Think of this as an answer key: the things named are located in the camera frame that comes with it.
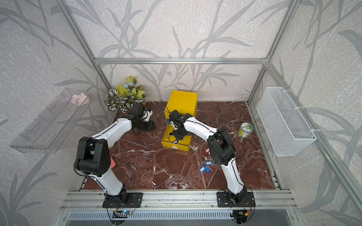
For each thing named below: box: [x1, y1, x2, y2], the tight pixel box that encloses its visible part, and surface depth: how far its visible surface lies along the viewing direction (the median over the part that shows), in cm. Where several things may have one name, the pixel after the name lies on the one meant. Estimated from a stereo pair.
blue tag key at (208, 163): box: [204, 161, 213, 166], surface depth 88 cm
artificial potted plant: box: [104, 75, 147, 114], surface depth 93 cm
